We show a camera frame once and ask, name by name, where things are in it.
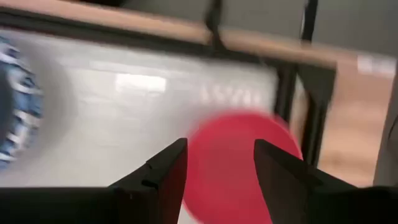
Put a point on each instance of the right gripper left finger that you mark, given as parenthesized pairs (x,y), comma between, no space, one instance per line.
(155,193)

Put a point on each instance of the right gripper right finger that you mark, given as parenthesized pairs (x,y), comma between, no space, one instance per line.
(280,186)

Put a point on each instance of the red bowl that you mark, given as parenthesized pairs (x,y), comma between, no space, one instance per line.
(224,161)

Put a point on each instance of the blue patterned white plate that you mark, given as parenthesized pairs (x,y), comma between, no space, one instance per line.
(25,102)

